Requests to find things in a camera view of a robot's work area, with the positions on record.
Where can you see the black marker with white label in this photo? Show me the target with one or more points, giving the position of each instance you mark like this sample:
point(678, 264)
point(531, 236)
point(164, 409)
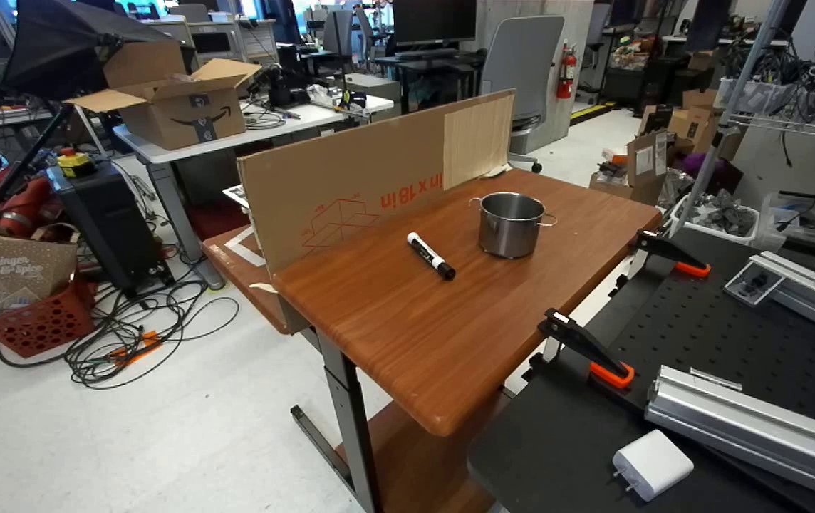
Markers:
point(432, 257)

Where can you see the silver metal pot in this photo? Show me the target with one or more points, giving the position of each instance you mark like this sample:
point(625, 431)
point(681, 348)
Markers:
point(510, 237)

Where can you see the brown cardboard panel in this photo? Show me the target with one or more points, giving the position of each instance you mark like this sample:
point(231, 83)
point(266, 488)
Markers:
point(350, 188)

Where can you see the grey metal table leg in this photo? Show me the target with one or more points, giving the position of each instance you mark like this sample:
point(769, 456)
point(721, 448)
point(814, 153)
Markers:
point(350, 416)

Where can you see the large black orange clamp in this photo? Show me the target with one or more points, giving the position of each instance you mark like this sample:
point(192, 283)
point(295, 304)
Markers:
point(581, 352)

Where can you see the grey office desk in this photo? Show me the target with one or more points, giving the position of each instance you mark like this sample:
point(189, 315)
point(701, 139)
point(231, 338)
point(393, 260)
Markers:
point(236, 141)

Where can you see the grey office chair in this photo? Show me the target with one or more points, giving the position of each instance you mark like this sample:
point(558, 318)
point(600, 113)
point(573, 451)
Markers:
point(523, 66)

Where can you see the black computer monitor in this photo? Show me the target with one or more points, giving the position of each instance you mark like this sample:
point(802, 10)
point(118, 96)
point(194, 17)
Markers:
point(435, 17)

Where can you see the red fire extinguisher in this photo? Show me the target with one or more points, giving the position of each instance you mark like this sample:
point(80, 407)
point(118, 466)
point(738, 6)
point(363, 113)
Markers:
point(567, 76)

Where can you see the open cardboard box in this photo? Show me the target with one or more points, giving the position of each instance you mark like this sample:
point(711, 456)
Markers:
point(189, 117)

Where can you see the small black orange clamp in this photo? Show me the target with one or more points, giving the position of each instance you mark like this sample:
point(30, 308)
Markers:
point(672, 253)

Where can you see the white plastic bin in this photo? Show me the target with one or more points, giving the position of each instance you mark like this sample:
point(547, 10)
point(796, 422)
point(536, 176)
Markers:
point(715, 218)

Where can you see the white power adapter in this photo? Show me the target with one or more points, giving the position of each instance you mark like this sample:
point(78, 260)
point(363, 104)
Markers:
point(654, 464)

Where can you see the grey outlet box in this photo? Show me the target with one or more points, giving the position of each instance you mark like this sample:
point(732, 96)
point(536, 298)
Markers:
point(752, 283)

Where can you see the silver metal pole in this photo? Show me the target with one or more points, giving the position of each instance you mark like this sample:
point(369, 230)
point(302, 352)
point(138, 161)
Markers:
point(725, 116)

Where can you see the red plastic basket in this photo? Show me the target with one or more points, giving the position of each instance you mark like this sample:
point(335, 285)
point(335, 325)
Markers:
point(41, 324)

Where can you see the wide aluminium extrusion bar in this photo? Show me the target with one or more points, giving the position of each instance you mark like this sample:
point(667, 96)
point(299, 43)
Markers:
point(759, 431)

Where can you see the brown paper bag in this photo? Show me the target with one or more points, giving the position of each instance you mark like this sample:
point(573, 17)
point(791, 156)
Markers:
point(10, 273)

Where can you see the black photo softbox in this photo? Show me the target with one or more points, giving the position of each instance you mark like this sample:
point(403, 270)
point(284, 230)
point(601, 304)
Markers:
point(67, 46)

